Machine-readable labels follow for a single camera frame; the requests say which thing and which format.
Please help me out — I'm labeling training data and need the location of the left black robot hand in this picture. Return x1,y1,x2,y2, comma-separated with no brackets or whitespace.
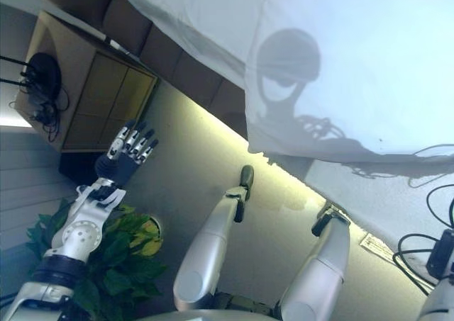
94,119,160,189

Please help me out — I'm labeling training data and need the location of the white duvet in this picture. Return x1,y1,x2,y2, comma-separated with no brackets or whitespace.
243,0,454,165

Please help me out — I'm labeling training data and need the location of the wooden nightstand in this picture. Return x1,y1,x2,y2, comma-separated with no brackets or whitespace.
9,10,160,154

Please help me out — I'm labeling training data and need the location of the green leafy plant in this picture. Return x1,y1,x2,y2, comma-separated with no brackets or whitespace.
26,196,168,321

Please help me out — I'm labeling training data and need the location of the left silver robot leg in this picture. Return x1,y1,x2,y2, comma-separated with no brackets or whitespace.
172,164,255,314

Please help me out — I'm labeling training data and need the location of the silver robot leg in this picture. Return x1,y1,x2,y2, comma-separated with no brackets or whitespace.
275,201,353,321
172,164,255,314

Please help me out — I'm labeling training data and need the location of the silver robot torso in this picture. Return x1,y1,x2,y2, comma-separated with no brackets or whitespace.
133,291,285,321

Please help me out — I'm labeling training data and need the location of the right silver robot leg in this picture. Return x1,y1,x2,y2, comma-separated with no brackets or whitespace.
275,201,353,321

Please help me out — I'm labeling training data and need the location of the printed paper sheet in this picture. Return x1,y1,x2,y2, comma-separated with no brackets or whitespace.
359,233,436,294

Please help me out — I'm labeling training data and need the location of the black device with cables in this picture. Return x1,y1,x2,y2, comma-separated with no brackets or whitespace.
0,50,71,142

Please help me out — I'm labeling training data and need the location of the brown upholstered bed frame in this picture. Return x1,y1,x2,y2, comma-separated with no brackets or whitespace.
20,0,314,174

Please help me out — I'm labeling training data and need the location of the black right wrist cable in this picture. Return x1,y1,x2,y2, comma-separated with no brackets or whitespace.
396,142,454,298

